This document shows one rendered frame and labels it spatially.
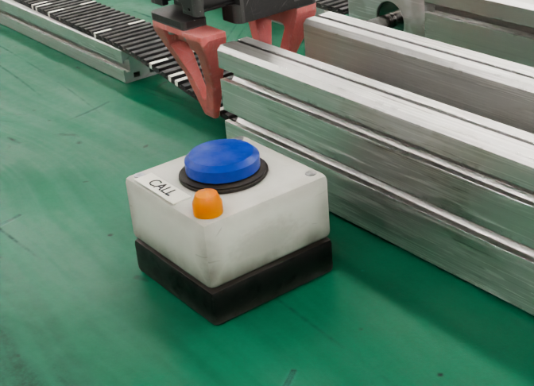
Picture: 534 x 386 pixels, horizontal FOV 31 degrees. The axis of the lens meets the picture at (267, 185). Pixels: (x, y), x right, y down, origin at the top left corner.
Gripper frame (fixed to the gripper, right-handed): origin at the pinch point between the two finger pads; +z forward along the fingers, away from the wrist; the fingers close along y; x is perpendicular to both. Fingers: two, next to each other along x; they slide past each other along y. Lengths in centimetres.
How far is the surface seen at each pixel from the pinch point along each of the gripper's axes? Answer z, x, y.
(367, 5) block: -3.4, 1.2, 13.8
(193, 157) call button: -5.3, -16.8, -14.6
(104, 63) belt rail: 1.2, 18.2, -2.2
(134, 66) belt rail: 0.9, 14.7, -1.0
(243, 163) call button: -5.1, -19.1, -13.1
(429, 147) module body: -5.1, -24.6, -5.2
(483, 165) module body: -5.3, -28.2, -5.2
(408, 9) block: -3.8, -3.5, 13.8
